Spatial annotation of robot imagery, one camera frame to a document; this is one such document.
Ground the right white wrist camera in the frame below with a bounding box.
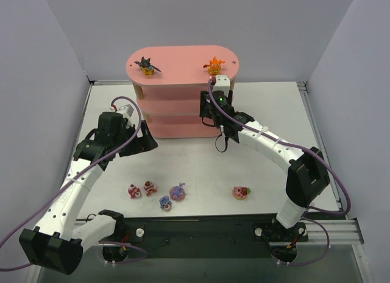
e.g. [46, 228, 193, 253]
[210, 75, 231, 96]

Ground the purple bunny donut toy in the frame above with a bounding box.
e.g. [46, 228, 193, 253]
[169, 183, 186, 201]

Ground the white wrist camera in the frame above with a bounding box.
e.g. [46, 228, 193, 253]
[110, 105, 134, 120]
[210, 75, 231, 96]

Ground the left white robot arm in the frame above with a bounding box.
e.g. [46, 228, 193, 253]
[19, 111, 158, 274]

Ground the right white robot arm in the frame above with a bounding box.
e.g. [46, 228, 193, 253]
[199, 91, 330, 229]

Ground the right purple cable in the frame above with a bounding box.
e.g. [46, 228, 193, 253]
[207, 77, 351, 217]

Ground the strawberry cake bear toy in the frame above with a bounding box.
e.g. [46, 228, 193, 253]
[143, 181, 157, 197]

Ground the pink three-tier shelf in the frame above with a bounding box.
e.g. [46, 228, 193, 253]
[126, 45, 239, 139]

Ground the purple cable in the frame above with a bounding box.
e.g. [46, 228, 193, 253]
[207, 77, 351, 217]
[0, 96, 143, 271]

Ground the small purple bunny toy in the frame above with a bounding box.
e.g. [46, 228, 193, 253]
[159, 195, 172, 212]

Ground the red white cake toy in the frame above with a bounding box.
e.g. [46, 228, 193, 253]
[127, 184, 141, 199]

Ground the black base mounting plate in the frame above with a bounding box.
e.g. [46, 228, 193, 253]
[102, 214, 308, 260]

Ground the black bat creature toy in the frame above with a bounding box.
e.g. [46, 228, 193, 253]
[134, 57, 161, 76]

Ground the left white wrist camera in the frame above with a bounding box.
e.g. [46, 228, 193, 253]
[110, 105, 134, 120]

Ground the pink bear strawberry donut toy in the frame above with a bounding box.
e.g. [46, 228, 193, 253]
[232, 186, 251, 200]

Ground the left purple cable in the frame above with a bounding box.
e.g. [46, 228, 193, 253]
[0, 96, 143, 271]

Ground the orange spiky creature toy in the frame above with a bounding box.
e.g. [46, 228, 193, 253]
[203, 56, 225, 75]

